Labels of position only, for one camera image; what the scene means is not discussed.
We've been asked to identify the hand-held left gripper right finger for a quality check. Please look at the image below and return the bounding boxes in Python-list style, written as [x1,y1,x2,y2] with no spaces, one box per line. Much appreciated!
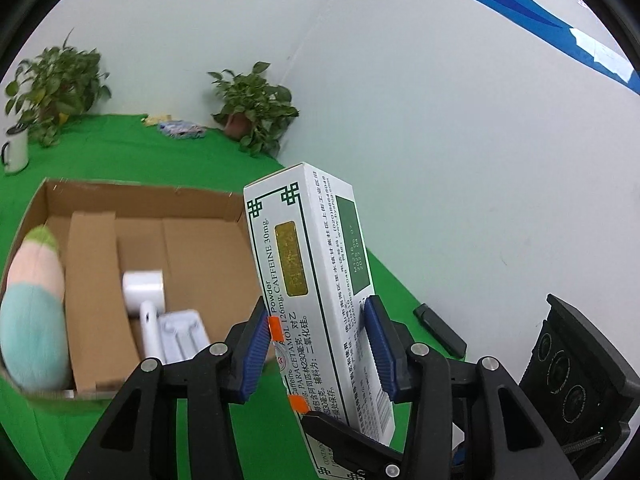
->
[363,295,581,480]

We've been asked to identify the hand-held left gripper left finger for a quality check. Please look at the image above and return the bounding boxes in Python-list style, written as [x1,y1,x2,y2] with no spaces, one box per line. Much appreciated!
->
[65,296,273,480]

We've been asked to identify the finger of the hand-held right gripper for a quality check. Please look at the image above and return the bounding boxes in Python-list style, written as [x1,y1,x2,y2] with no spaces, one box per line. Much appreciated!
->
[413,303,468,358]
[301,409,407,480]

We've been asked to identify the white plastic packaging tray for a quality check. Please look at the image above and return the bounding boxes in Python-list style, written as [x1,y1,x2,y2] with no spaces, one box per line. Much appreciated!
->
[157,308,212,365]

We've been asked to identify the large cardboard box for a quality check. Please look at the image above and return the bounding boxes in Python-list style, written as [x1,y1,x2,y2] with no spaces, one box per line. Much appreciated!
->
[0,177,281,402]

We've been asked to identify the white green medicine box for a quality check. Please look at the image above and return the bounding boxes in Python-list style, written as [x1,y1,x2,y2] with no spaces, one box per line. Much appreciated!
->
[243,162,397,480]

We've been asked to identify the long brown cardboard box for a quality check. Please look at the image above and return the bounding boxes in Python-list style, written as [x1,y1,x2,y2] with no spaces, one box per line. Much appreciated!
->
[65,211,141,393]

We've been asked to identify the pastel striped plush toy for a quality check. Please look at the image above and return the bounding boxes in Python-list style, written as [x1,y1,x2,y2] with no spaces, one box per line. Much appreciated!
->
[0,225,72,391]

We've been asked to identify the green table cloth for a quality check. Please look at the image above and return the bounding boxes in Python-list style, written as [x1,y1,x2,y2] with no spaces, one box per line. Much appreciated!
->
[0,112,468,480]

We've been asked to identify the potted pothos plant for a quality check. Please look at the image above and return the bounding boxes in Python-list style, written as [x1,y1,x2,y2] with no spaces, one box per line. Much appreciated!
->
[5,30,112,148]
[207,61,293,158]

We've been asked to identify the white enamel mug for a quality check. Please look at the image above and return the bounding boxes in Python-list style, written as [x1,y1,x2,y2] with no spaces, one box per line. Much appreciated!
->
[0,127,30,175]

